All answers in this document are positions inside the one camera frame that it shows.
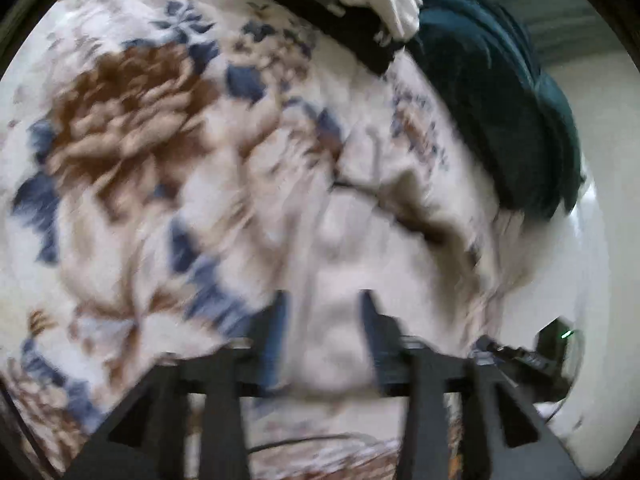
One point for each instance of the white headboard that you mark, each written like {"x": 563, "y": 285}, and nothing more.
{"x": 565, "y": 270}

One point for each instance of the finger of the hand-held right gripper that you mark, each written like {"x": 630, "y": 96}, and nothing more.
{"x": 502, "y": 350}

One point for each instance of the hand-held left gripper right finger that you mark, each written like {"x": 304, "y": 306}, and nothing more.
{"x": 374, "y": 337}

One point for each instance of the floral bedspread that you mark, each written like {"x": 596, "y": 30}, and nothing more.
{"x": 150, "y": 185}

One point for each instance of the beige long-sleeve shirt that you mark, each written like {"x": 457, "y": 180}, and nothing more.
{"x": 330, "y": 350}

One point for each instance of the teal plush blanket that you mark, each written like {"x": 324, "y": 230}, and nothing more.
{"x": 500, "y": 110}

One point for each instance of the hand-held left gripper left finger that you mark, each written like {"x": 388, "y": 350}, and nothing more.
{"x": 272, "y": 340}

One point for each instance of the black folded garment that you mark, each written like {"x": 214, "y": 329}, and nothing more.
{"x": 345, "y": 30}

